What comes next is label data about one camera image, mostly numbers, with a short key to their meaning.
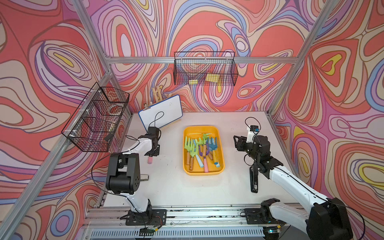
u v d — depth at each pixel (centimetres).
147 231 72
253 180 83
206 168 88
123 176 47
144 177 84
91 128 73
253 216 73
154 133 76
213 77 89
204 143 98
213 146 99
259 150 62
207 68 96
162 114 84
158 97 91
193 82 82
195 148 98
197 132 104
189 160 91
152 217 72
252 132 71
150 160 93
